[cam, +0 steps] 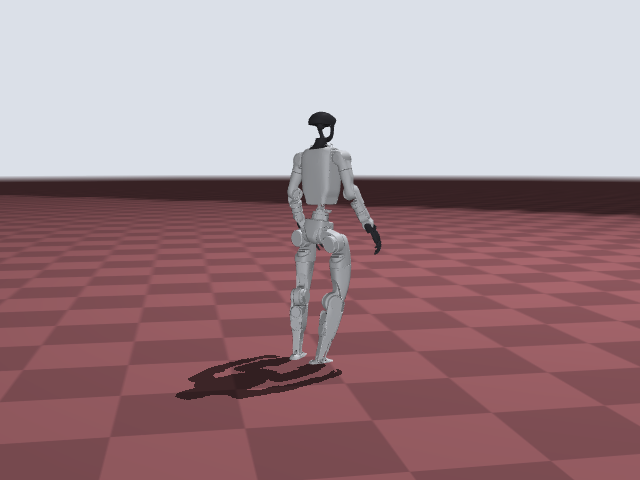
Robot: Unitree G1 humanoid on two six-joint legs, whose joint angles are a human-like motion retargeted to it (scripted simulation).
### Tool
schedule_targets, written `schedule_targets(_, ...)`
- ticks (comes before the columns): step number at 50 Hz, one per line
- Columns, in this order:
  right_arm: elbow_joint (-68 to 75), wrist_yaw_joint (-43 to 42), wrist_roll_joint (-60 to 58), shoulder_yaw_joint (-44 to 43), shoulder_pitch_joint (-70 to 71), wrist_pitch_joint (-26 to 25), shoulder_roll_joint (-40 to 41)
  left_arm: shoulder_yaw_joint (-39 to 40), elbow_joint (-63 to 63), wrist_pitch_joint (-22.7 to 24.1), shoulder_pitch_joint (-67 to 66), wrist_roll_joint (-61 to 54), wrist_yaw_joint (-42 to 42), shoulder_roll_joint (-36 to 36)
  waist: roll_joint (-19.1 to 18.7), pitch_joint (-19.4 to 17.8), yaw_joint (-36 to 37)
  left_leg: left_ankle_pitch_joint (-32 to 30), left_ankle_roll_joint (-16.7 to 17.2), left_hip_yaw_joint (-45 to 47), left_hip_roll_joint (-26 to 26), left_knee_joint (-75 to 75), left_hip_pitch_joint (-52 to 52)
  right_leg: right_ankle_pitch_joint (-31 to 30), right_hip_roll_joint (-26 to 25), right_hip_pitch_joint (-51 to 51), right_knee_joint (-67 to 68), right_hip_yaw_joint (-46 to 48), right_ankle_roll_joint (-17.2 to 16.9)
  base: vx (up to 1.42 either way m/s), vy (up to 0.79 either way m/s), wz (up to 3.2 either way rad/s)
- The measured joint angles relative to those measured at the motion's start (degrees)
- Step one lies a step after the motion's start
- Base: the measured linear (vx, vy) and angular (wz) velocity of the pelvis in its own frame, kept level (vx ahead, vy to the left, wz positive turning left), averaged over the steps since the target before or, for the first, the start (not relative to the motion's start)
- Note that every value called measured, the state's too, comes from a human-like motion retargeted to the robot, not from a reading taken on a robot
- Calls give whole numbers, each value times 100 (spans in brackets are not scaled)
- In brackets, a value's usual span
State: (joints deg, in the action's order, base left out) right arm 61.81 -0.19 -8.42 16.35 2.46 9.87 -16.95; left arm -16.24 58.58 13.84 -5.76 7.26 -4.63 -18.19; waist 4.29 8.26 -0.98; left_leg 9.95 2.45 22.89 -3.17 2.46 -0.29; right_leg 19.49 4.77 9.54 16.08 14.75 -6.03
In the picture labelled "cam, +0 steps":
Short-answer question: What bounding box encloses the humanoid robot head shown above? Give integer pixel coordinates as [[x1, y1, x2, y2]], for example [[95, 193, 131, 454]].
[[308, 112, 336, 149]]

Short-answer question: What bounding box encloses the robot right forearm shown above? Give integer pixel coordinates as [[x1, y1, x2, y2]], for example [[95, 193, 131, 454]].
[[350, 185, 374, 230]]

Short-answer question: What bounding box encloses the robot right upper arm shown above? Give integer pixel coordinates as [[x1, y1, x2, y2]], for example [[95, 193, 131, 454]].
[[331, 150, 356, 201]]

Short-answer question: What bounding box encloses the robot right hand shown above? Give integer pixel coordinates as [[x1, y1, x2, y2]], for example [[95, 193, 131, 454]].
[[364, 223, 381, 255]]

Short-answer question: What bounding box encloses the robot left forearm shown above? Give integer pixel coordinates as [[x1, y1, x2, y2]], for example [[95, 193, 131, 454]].
[[288, 196, 305, 228]]

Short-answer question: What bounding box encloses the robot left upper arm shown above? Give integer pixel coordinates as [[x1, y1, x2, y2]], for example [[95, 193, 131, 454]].
[[287, 152, 303, 200]]

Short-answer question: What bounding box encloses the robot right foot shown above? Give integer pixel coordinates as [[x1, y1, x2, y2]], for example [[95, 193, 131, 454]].
[[309, 357, 333, 364]]

